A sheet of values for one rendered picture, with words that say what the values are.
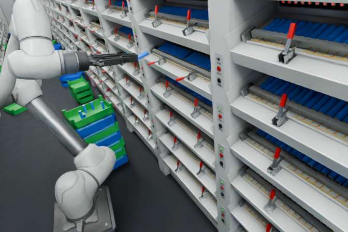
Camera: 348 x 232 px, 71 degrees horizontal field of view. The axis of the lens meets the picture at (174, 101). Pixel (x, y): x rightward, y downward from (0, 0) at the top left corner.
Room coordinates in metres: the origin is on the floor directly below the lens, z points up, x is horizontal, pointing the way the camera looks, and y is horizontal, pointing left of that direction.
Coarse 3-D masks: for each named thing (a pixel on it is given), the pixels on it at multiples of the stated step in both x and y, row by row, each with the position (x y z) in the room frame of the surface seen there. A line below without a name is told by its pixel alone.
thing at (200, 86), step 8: (160, 40) 1.38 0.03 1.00; (144, 48) 1.33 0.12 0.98; (152, 48) 1.34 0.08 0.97; (184, 48) 1.24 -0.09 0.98; (144, 56) 1.33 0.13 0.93; (152, 56) 1.30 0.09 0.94; (208, 56) 1.06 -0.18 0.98; (152, 64) 1.25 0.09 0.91; (168, 64) 1.15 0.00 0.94; (168, 72) 1.09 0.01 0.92; (176, 72) 1.04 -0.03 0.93; (184, 72) 1.01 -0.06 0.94; (184, 80) 0.96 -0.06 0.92; (200, 80) 0.91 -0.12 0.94; (192, 88) 0.92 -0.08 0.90; (200, 88) 0.86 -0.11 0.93; (208, 88) 0.84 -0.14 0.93; (208, 96) 0.82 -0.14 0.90
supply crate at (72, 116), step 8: (88, 104) 1.64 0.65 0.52; (96, 104) 1.68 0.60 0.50; (104, 104) 1.68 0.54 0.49; (64, 112) 1.52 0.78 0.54; (72, 112) 1.57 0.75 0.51; (88, 112) 1.59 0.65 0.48; (96, 112) 1.48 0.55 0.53; (104, 112) 1.50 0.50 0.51; (112, 112) 1.54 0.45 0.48; (72, 120) 1.38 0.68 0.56; (80, 120) 1.40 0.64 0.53; (88, 120) 1.43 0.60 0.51; (96, 120) 1.46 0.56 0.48
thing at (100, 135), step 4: (116, 124) 1.54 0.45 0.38; (108, 128) 1.50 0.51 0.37; (112, 128) 1.52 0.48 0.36; (116, 128) 1.53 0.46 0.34; (100, 132) 1.47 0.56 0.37; (104, 132) 1.48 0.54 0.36; (108, 132) 1.50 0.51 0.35; (112, 132) 1.51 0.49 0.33; (92, 136) 1.43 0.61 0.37; (96, 136) 1.44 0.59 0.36; (100, 136) 1.46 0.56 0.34; (104, 136) 1.47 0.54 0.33; (88, 140) 1.41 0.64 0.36; (92, 140) 1.42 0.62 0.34; (96, 140) 1.44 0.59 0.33
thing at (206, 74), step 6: (162, 54) 1.22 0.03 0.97; (168, 54) 1.19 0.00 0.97; (168, 60) 1.16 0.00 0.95; (174, 60) 1.11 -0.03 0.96; (180, 60) 1.09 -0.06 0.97; (186, 66) 1.02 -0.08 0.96; (192, 66) 0.99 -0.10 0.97; (198, 72) 0.95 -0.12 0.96; (204, 72) 0.91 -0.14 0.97; (210, 72) 0.89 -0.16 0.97; (210, 78) 0.88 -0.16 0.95
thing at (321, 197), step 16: (240, 128) 0.73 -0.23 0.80; (256, 128) 0.75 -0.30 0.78; (240, 144) 0.70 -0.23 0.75; (256, 144) 0.68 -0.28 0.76; (272, 144) 0.63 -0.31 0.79; (256, 160) 0.62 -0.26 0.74; (272, 160) 0.59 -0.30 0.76; (288, 160) 0.56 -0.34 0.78; (304, 160) 0.54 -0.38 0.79; (272, 176) 0.54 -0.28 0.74; (288, 176) 0.53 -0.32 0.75; (304, 176) 0.51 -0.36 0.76; (320, 176) 0.48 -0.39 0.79; (336, 176) 0.47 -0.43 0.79; (288, 192) 0.49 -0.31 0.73; (304, 192) 0.46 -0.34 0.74; (320, 192) 0.45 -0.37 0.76; (336, 192) 0.43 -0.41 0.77; (304, 208) 0.45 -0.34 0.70; (320, 208) 0.41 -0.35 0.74; (336, 208) 0.40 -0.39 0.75; (336, 224) 0.36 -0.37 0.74
